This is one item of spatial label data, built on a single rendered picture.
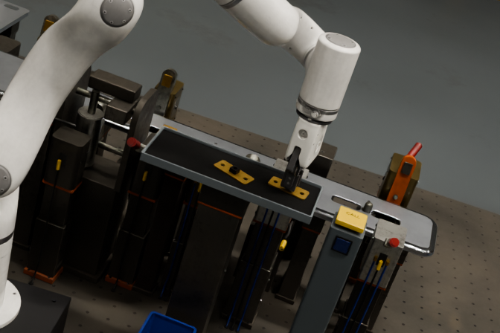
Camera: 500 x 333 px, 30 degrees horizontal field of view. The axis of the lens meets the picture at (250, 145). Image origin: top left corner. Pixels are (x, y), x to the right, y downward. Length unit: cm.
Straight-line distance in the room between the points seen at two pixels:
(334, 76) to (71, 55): 49
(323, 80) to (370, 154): 309
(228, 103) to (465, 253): 225
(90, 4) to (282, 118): 338
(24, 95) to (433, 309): 136
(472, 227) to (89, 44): 174
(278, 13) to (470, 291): 131
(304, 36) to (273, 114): 307
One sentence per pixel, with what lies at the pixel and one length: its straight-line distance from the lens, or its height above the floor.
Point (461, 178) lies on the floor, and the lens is 499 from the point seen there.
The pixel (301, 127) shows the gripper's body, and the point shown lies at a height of 132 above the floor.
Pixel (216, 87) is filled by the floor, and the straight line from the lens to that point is 501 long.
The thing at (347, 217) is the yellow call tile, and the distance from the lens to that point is 191.
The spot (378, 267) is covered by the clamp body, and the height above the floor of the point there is 100.
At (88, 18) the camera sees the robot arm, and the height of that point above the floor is 150.
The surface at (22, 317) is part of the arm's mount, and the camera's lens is 199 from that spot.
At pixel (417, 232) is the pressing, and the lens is 229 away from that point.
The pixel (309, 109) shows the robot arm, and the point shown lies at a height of 136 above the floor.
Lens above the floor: 211
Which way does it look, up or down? 28 degrees down
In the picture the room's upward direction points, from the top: 18 degrees clockwise
